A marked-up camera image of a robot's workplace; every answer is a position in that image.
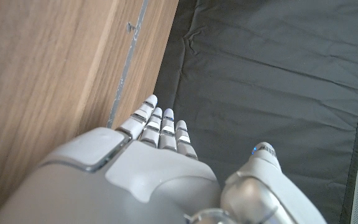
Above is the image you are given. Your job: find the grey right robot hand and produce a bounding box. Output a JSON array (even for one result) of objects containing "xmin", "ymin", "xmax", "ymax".
[{"xmin": 0, "ymin": 94, "xmax": 328, "ymax": 224}]

